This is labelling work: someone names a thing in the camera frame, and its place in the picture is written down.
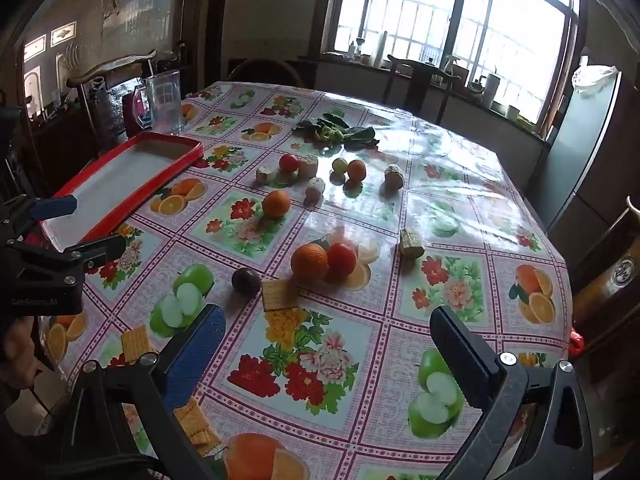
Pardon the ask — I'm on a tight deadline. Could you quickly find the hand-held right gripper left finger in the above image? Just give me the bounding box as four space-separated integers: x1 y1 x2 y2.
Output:
60 304 227 480

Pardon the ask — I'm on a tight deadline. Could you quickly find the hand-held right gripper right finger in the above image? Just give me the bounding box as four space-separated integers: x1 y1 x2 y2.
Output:
429 305 596 480

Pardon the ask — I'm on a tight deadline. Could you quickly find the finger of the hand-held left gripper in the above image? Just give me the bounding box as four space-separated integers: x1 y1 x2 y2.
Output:
0 194 78 233
5 234 127 275

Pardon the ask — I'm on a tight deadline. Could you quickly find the red rectangular tray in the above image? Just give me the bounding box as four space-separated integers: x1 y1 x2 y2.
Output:
39 132 204 252

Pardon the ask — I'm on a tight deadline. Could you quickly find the dark purple passion fruit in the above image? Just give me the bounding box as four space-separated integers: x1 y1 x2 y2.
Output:
231 268 262 296

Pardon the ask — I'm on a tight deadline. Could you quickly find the large orange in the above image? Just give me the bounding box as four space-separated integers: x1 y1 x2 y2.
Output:
290 243 329 282

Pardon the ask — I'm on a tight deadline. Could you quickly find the large red tomato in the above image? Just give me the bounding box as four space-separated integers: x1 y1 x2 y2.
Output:
327 242 358 277

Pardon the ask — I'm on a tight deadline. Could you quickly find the small orange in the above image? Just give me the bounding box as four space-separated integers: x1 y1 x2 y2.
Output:
262 190 292 219

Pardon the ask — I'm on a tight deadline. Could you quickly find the person's left hand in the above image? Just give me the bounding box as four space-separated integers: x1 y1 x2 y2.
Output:
0 316 41 387

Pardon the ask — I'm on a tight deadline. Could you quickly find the square cracker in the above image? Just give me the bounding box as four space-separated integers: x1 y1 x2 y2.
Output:
261 279 298 311
174 396 222 455
121 325 156 363

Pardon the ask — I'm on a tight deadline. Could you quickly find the fruit print plastic tablecloth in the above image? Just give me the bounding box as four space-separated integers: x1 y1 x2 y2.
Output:
42 81 573 480

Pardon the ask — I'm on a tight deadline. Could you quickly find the yellow corn cob piece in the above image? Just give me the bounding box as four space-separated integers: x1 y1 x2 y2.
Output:
399 227 425 260

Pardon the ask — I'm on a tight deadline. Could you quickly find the magenta cup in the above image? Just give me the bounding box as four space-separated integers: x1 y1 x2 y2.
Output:
122 91 151 131

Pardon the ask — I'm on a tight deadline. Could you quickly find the clear plastic pitcher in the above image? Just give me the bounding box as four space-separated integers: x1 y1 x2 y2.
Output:
134 70 182 134

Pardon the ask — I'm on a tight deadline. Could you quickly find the brown wooden chair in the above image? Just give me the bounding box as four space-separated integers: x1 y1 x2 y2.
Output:
571 195 640 376

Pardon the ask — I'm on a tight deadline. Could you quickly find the etched glass partition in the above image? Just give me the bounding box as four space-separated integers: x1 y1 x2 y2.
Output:
21 0 181 121

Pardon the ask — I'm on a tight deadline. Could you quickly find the grey refrigerator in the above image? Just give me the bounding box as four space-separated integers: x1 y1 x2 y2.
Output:
542 67 626 233

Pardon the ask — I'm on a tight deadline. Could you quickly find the round back wooden chair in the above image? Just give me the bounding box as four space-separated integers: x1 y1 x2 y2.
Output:
227 57 304 88

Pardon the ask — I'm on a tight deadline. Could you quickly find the leafy green vegetable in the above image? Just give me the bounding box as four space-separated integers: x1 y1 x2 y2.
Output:
292 112 378 150

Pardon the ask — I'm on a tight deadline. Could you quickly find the dark wooden chair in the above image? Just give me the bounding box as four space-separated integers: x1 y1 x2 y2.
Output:
382 54 462 123

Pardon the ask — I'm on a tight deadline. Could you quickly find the white plastic bag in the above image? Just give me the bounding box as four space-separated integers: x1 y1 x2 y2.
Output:
571 64 621 95

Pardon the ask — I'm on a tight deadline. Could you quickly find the barred window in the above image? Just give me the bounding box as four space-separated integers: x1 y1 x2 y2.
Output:
320 0 582 133

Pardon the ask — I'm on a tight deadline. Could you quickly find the wooden chair curved top rail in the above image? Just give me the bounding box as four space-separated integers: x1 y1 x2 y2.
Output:
65 49 159 141

